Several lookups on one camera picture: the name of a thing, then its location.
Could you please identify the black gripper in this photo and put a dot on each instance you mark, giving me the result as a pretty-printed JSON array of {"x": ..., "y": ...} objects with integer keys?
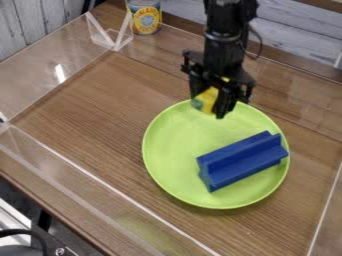
[{"x": 220, "y": 60}]

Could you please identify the yellow toy banana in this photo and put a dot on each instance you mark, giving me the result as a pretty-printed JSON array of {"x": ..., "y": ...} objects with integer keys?
[{"x": 204, "y": 100}]

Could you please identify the green round plate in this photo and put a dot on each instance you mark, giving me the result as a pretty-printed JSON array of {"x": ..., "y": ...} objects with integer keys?
[{"x": 183, "y": 134}]

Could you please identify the blue plastic block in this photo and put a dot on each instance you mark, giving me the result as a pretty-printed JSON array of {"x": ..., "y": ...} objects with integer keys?
[{"x": 240, "y": 159}]

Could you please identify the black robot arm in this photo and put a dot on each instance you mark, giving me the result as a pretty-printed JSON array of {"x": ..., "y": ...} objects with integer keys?
[{"x": 228, "y": 17}]

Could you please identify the yellow blue labelled can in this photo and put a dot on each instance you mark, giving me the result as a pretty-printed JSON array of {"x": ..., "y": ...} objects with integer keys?
[{"x": 146, "y": 12}]

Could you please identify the clear acrylic tray wall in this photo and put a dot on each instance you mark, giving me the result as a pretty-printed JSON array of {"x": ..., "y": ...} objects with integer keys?
[{"x": 80, "y": 94}]

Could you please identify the black metal bracket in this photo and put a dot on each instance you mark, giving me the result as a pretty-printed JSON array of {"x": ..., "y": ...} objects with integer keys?
[{"x": 67, "y": 240}]

